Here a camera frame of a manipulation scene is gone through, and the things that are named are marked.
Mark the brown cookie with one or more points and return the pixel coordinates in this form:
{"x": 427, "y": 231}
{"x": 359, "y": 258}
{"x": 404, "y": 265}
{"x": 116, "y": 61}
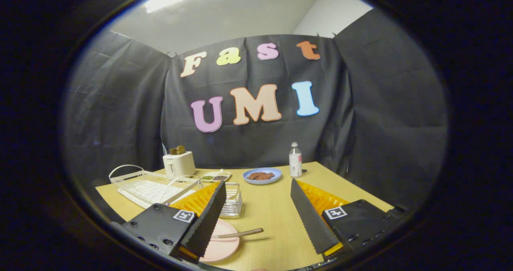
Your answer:
{"x": 256, "y": 175}
{"x": 266, "y": 176}

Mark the pink plate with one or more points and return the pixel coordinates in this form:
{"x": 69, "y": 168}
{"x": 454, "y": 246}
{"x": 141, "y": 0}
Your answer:
{"x": 224, "y": 243}

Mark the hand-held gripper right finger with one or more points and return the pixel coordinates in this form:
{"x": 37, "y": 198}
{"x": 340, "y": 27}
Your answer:
{"x": 310, "y": 223}

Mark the blue plate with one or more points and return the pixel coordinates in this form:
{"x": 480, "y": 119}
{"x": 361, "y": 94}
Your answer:
{"x": 276, "y": 171}

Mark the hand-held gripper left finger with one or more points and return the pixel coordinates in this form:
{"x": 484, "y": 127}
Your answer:
{"x": 206, "y": 223}

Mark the black backdrop cloth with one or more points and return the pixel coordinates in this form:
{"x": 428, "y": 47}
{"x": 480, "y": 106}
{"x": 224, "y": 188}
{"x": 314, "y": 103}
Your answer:
{"x": 260, "y": 138}

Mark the small divided sauce dish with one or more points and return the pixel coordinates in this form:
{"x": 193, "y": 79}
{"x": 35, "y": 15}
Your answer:
{"x": 216, "y": 176}

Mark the clear plastic bottle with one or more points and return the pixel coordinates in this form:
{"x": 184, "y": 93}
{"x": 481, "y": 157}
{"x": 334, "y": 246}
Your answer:
{"x": 295, "y": 162}

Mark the brown toast slice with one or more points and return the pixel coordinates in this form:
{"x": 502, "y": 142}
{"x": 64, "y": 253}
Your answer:
{"x": 177, "y": 150}

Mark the white toaster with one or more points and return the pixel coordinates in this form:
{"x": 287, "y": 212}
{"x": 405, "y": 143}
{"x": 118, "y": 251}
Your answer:
{"x": 179, "y": 164}

